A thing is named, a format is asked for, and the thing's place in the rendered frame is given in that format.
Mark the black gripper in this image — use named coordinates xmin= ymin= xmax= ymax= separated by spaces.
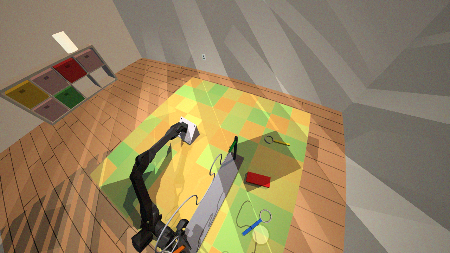
xmin=156 ymin=219 xmax=191 ymax=252

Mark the white ring with blue handle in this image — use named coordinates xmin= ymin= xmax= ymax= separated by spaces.
xmin=242 ymin=209 xmax=272 ymax=235

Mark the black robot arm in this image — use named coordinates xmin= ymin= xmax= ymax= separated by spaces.
xmin=129 ymin=122 xmax=188 ymax=253

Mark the red rectangular block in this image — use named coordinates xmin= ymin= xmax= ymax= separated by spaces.
xmin=246 ymin=172 xmax=270 ymax=188

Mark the orange bar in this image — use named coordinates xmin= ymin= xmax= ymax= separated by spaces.
xmin=162 ymin=245 xmax=186 ymax=253

